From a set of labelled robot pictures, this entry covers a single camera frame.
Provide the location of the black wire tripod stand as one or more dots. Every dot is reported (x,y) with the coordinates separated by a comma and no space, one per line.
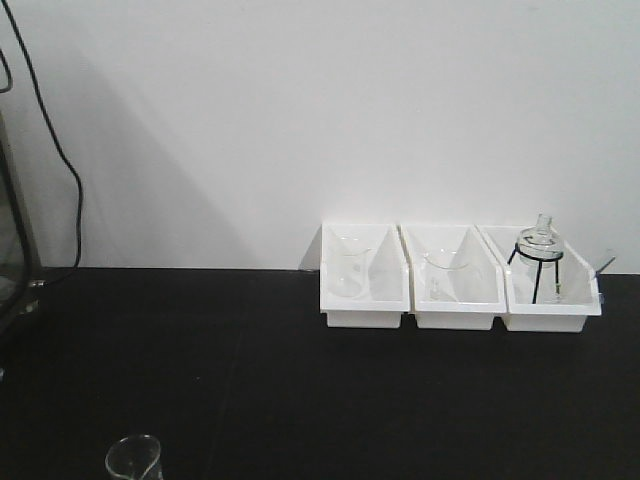
(537,280)

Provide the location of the glass beaker in middle bin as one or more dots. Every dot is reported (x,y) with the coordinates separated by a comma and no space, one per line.
(442,269)

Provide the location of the glass beaker in left bin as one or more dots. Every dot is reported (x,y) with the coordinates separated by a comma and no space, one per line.
(346,267)

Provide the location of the right white plastic bin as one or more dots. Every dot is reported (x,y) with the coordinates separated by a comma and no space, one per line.
(566,311)

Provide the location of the clear glass rod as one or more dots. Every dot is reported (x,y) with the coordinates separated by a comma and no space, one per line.
(604,261)

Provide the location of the glass beaker in bin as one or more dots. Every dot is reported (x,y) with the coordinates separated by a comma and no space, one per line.
(346,267)
(442,269)

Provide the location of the glass flask on tripod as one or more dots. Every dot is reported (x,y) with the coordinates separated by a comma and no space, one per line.
(541,241)

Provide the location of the glass beaker at front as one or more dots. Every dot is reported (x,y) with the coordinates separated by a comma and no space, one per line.
(135,457)

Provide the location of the white plastic bin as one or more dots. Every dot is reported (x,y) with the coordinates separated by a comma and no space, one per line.
(566,311)
(481,295)
(386,295)

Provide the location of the left white plastic bin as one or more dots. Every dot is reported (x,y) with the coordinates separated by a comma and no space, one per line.
(386,295)

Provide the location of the middle white plastic bin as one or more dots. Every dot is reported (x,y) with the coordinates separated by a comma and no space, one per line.
(481,295)

